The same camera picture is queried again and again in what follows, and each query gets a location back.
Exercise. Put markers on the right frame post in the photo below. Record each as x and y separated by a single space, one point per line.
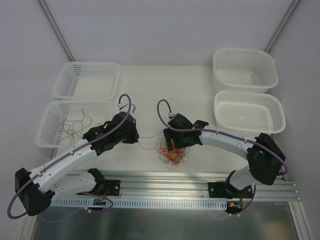
281 25

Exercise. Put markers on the front right white basket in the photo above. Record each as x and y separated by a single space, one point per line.
249 112

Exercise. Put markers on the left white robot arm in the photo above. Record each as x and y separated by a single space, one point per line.
38 188

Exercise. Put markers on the rear right white tub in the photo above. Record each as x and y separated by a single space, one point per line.
245 70

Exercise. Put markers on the white basket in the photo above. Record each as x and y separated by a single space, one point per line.
64 122
87 80
249 112

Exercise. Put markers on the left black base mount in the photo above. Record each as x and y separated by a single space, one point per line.
112 188

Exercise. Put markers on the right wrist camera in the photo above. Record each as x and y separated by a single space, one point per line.
171 115

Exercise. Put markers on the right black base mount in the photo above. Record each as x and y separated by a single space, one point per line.
218 190

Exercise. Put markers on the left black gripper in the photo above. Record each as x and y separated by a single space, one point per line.
132 132

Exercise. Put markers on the front left white basket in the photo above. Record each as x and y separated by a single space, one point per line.
64 122

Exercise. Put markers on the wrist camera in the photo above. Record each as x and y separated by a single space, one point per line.
125 107
171 115

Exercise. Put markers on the rear left white basket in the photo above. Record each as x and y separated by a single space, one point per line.
87 80

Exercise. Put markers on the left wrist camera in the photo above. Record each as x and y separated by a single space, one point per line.
125 107

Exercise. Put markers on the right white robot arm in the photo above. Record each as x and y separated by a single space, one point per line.
264 158

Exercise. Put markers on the aluminium rail frame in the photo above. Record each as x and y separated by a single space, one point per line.
276 213

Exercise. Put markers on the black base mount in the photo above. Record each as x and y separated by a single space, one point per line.
112 188
218 190

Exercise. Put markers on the frame post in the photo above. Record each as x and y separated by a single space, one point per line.
281 25
55 28

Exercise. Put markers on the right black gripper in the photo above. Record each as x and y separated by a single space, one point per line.
169 139

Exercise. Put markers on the left frame post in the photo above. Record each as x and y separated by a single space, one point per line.
55 28

